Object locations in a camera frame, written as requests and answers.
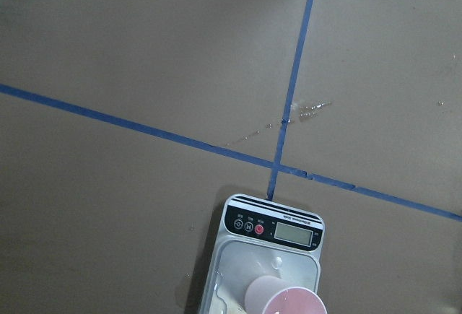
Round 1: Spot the pink plastic cup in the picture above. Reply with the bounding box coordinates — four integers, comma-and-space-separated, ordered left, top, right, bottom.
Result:
244, 276, 327, 314

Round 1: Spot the silver digital kitchen scale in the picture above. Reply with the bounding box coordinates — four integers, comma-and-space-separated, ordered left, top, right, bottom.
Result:
195, 193, 325, 313

